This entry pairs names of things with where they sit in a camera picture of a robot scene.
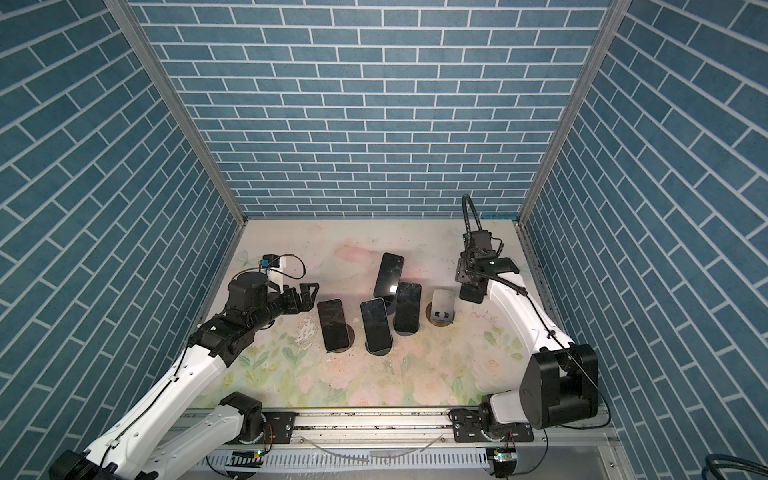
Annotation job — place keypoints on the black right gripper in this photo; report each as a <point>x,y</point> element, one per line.
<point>462,269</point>

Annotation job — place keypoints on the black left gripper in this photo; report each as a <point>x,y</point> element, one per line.
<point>294,307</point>

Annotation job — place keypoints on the black phone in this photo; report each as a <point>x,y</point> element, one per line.
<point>408,302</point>
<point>389,275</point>
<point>330,313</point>
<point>374,317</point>

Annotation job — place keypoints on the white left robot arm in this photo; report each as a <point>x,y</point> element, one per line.
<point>136,447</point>

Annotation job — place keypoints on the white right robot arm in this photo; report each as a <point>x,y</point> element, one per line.
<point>560,385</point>

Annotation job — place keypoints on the grey stand wooden base right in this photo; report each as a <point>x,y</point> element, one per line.
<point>441,309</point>

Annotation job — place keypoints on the grey stand wooden base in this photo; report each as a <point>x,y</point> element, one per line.
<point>441,309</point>
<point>339,338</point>

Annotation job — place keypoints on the grey stand wooden base left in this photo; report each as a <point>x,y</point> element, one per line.
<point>339,338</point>

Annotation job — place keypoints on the grey stand rear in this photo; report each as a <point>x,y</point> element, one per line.
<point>390,304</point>

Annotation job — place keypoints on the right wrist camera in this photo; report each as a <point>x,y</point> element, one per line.
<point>478,245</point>

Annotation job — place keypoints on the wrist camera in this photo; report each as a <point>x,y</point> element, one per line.
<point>478,245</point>
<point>275,267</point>

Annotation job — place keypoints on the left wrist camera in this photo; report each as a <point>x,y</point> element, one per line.
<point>275,267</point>

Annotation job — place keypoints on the aluminium corner post left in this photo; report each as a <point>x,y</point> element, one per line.
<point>132,30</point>

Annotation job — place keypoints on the aluminium corner post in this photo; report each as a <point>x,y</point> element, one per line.
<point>132,30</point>
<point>606,34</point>

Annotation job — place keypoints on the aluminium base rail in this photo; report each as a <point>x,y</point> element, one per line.
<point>414,426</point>

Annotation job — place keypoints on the aluminium corner post right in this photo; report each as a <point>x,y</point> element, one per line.
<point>606,34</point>

